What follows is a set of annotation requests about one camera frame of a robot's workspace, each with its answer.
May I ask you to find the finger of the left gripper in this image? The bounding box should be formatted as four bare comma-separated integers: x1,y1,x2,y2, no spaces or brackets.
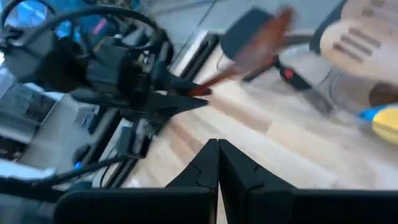
151,65,213,97
144,93,209,118

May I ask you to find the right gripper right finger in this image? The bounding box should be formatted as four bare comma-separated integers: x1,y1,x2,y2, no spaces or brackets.
219,138,398,224

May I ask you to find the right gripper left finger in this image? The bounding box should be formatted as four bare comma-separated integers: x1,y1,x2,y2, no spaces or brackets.
54,138,220,224

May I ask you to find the metal-tipped dark wooden spoon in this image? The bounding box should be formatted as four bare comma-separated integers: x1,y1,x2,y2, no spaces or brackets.
186,6,295,98

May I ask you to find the long blue silicone spoon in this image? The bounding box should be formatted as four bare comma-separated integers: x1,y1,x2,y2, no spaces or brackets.
357,105,389,123

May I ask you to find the yellow silicone spoon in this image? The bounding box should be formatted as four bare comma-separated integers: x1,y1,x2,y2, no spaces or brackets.
371,107,398,144

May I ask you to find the dark brown wooden spoon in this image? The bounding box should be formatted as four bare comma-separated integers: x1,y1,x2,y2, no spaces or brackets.
369,83,398,107

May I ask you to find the light wooden slotted spatula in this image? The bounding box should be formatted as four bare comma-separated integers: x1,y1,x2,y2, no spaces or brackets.
340,0,398,35
319,21,398,85

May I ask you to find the grey desk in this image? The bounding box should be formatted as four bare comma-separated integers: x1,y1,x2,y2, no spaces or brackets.
15,93,103,169

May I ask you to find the black computer mouse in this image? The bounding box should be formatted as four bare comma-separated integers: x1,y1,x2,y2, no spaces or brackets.
72,143,91,164

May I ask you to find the computer monitor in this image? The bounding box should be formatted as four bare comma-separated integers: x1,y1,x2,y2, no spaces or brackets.
0,0,141,41

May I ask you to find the black spatula with red button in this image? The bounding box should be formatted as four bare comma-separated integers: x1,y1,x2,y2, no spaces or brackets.
217,29,337,116

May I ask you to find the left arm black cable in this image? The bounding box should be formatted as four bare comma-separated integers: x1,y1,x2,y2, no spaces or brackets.
0,0,175,68

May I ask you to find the thick black cable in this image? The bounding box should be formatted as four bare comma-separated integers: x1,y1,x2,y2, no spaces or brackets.
0,155,133,202

